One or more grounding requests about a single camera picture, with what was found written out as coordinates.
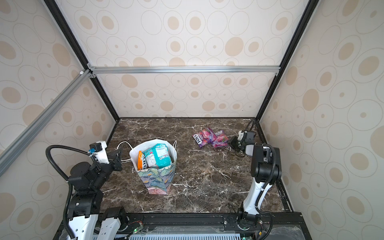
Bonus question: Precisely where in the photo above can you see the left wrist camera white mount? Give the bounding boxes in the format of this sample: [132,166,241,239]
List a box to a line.
[89,141,109,164]

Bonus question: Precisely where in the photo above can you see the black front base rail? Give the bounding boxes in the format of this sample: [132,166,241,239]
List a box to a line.
[54,211,311,240]

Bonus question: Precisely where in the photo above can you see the black right corner post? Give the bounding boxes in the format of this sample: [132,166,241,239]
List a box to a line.
[255,0,320,121]

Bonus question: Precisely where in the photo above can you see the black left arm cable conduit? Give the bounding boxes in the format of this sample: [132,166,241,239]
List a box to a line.
[45,145,91,240]

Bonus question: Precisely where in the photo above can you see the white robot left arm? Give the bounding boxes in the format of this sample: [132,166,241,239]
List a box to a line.
[67,148,123,240]

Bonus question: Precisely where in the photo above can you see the pink candy packet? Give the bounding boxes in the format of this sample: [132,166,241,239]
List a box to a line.
[212,130,229,148]

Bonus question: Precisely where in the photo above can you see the silver rear aluminium rail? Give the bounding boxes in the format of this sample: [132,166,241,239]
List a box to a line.
[88,66,280,74]

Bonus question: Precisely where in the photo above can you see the silver left aluminium rail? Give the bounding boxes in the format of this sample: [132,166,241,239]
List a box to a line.
[1,70,91,175]

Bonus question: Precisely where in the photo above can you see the teal snack packet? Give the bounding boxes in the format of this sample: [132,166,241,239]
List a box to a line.
[143,144,172,169]

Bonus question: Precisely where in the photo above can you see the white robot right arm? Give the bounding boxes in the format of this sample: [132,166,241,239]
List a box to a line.
[230,130,282,230]

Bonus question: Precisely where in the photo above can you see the white floral paper bag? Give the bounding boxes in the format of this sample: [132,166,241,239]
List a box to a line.
[118,139,178,195]

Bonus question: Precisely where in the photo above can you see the purple Fox's candy packet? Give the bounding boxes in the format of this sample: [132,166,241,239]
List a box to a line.
[193,127,217,148]

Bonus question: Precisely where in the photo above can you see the orange snack packet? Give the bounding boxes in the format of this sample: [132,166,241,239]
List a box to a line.
[137,151,144,171]

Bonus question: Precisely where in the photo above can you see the silver aluminium rail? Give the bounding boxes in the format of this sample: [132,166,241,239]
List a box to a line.
[88,66,280,74]
[1,70,91,175]

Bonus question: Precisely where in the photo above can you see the black left corner post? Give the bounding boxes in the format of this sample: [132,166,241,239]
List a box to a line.
[43,0,121,122]

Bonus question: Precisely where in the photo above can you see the black corner post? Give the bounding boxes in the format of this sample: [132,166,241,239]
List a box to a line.
[255,0,320,121]
[43,0,121,122]

